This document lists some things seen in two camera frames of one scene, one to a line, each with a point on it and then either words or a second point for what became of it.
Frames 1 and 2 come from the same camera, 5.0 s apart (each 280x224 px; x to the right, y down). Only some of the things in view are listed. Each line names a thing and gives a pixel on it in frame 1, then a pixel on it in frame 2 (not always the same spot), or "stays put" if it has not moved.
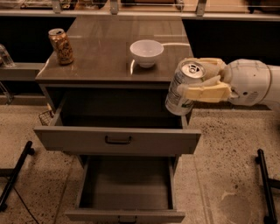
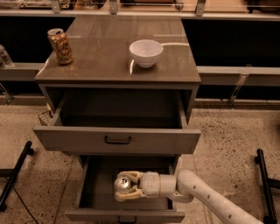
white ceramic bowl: (146, 52) stays put
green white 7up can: (185, 72) -> (122, 184)
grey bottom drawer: (128, 189) stays put
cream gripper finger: (213, 66) -> (136, 175)
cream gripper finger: (208, 89) -> (135, 193)
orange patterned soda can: (61, 45) stays put
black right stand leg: (268, 184) stays put
